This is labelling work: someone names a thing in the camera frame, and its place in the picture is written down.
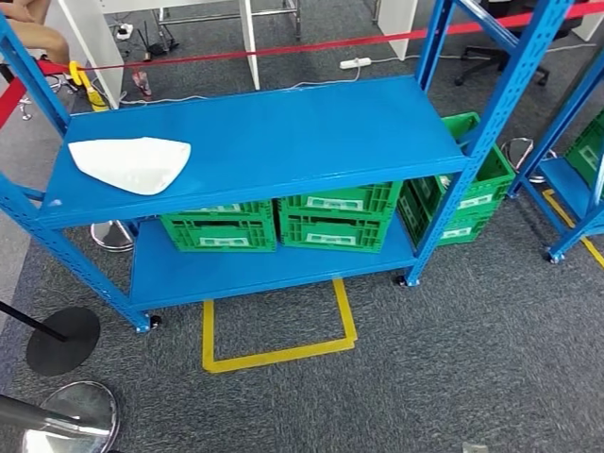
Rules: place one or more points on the blue metal shelf rack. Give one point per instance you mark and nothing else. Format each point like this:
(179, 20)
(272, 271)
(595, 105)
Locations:
(554, 175)
(283, 137)

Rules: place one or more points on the white plastic car part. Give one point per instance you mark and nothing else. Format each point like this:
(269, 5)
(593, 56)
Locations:
(132, 166)

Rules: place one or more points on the yellow floor tape square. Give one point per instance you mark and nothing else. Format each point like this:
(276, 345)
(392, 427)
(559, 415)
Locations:
(278, 357)

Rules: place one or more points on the white power strip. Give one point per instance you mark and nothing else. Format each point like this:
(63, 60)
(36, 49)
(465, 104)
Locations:
(124, 31)
(356, 63)

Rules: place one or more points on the red barrier belt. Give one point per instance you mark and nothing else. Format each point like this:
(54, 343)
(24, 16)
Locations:
(283, 49)

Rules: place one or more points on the white panel desk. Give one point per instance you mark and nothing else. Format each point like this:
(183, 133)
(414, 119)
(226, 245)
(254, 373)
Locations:
(399, 25)

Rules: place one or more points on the belt stanchion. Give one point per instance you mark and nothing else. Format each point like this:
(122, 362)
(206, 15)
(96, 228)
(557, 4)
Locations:
(112, 236)

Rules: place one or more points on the red bottle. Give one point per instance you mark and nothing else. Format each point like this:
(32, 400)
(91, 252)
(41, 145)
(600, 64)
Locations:
(143, 84)

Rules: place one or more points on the black router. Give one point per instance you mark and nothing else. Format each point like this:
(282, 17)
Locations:
(165, 45)

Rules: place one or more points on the chrome stanchion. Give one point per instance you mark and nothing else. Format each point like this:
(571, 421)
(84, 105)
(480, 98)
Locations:
(84, 406)
(519, 156)

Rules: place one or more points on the yellow umbrella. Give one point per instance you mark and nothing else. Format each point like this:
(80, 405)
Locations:
(97, 99)

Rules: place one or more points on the black office chair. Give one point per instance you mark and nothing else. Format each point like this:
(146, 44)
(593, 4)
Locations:
(500, 59)

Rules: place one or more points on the black stanchion round base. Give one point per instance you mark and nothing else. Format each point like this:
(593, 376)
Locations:
(66, 350)

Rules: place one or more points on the seated person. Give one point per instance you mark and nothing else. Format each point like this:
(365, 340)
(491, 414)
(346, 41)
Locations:
(33, 37)

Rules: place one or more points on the red floor tape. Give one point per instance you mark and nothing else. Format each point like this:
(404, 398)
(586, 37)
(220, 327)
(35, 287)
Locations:
(9, 103)

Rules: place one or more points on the metal table frame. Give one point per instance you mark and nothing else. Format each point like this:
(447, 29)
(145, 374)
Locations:
(297, 22)

